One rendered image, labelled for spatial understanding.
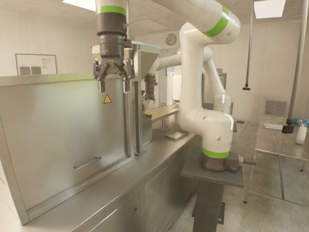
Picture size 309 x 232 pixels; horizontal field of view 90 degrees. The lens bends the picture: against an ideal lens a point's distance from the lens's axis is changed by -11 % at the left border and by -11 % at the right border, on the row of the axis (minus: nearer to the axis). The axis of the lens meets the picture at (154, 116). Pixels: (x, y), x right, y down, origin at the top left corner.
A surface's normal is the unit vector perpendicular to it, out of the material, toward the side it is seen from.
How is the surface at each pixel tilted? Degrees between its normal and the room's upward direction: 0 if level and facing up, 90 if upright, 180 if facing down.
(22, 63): 90
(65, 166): 90
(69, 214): 0
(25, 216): 90
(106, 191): 0
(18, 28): 90
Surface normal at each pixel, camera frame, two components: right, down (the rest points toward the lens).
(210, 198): -0.39, 0.23
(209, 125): -0.78, 0.14
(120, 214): 0.83, 0.14
